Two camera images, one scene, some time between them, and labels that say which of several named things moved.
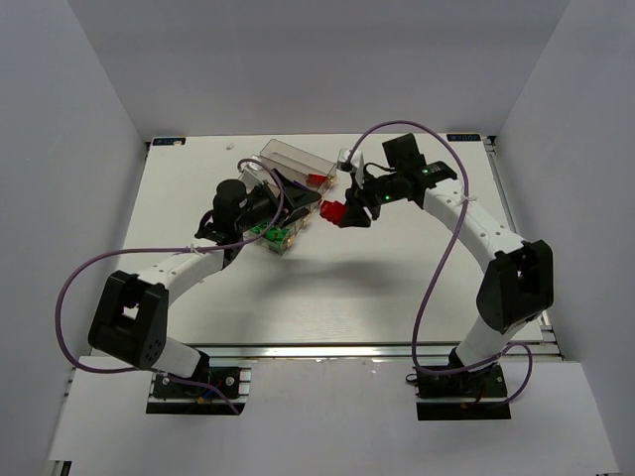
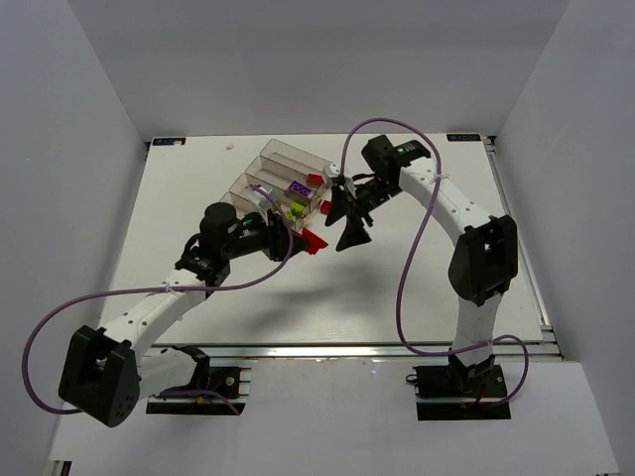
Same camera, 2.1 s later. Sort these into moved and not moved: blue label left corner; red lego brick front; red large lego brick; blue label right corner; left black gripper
Moved: red large lego brick; left black gripper
Not moved: red lego brick front; blue label right corner; blue label left corner
